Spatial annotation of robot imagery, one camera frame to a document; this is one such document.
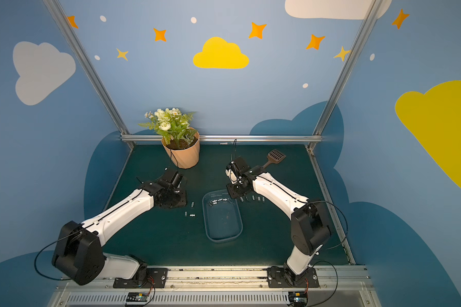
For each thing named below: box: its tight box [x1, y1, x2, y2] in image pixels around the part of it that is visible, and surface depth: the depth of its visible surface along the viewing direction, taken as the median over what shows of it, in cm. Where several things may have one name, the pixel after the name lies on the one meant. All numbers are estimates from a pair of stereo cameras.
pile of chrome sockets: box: [209, 198, 230, 207], surface depth 98 cm
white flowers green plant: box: [137, 107, 198, 148], surface depth 91 cm
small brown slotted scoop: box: [261, 149, 287, 169], surface depth 117 cm
